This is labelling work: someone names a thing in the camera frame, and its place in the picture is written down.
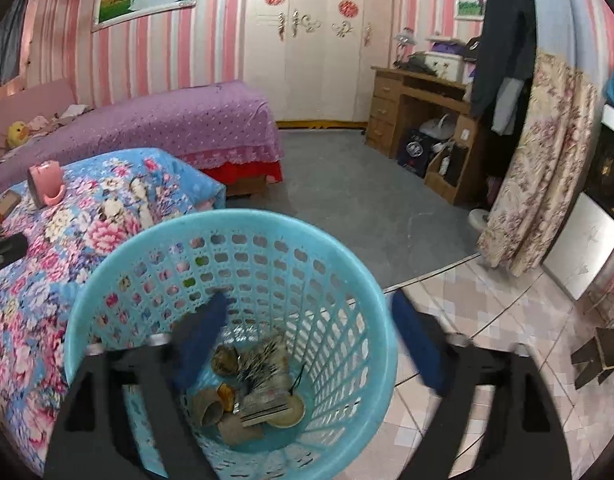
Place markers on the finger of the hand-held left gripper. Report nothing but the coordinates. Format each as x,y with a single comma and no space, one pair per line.
7,252

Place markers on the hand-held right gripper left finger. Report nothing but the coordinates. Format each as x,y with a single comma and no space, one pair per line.
202,335

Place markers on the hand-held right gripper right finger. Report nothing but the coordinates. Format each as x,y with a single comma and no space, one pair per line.
419,345

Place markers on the small cardboard tube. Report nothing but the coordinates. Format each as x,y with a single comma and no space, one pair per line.
207,406

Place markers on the light blue plastic basket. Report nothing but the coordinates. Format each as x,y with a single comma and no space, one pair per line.
287,270

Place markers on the pink mug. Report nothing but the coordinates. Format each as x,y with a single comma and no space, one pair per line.
46,182

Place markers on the small striped cardboard box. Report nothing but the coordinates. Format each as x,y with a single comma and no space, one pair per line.
262,406

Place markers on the beige round lid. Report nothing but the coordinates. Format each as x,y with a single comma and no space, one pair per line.
289,412

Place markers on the yellow duck plush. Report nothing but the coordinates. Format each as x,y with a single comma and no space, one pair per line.
17,134

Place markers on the white fan base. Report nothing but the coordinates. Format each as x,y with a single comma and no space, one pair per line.
479,220

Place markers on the clothes pile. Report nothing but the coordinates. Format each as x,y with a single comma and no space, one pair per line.
62,116

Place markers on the pink headboard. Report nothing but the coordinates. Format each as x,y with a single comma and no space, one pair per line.
32,105

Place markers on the red bed skirt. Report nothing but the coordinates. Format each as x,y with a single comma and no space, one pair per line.
247,172

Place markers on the white cabinet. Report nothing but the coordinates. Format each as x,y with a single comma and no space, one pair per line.
582,245

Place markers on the black bag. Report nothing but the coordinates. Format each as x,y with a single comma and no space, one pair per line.
414,152

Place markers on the purple bed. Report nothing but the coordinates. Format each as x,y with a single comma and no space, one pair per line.
177,120

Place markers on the dark grey window curtain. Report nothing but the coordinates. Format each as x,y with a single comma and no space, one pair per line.
2,35

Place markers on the white appliance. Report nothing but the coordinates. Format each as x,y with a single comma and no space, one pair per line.
437,127

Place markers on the floral door curtain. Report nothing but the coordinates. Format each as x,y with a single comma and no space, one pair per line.
542,160

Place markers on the wooden desk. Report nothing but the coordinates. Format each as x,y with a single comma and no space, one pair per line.
387,105

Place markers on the white storage box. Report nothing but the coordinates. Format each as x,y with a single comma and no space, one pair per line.
444,65

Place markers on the white wardrobe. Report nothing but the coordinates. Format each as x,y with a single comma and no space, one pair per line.
312,70

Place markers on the table lamp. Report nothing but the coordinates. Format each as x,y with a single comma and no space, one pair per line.
404,42

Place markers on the dark hanging coat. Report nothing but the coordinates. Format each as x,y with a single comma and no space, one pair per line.
504,35

